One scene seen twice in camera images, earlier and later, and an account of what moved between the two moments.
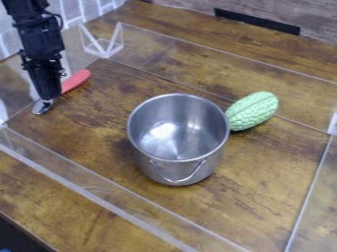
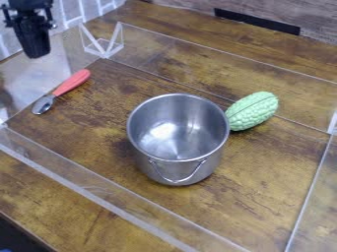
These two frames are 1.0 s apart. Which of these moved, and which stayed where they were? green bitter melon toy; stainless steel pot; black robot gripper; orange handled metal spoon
Moved: black robot gripper
Stayed: stainless steel pot; green bitter melon toy; orange handled metal spoon
